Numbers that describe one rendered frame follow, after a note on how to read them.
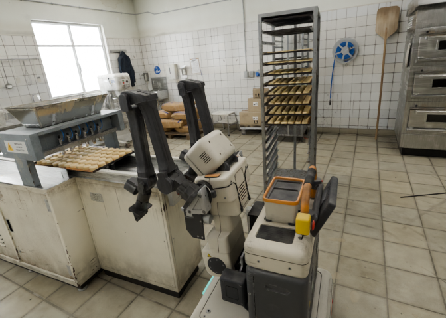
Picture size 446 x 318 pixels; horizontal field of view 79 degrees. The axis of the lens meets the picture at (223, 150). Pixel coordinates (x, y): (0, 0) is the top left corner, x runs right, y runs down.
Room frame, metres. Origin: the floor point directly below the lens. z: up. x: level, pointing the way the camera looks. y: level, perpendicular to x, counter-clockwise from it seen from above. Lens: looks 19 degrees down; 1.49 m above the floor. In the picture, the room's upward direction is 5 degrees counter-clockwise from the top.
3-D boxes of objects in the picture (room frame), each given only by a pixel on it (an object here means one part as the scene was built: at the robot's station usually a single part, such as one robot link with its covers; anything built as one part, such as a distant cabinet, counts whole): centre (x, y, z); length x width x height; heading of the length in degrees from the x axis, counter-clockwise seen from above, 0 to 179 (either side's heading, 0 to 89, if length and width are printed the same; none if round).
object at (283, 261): (1.08, -0.24, 0.59); 0.55 x 0.34 x 0.83; 155
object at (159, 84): (6.55, 1.40, 0.93); 0.99 x 0.38 x 1.09; 61
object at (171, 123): (5.60, 1.01, 0.32); 0.72 x 0.42 x 0.17; 65
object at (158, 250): (1.65, 0.61, 0.45); 0.70 x 0.34 x 0.90; 65
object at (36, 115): (1.87, 1.07, 1.25); 0.56 x 0.29 x 0.14; 155
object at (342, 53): (4.70, -2.17, 1.10); 0.41 x 0.17 x 1.10; 61
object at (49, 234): (2.07, 1.50, 0.42); 1.28 x 0.72 x 0.84; 65
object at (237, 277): (1.13, 0.02, 0.45); 0.28 x 0.27 x 0.25; 155
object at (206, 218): (1.24, 0.11, 0.77); 0.28 x 0.16 x 0.22; 155
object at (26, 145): (1.87, 1.07, 1.01); 0.72 x 0.33 x 0.34; 155
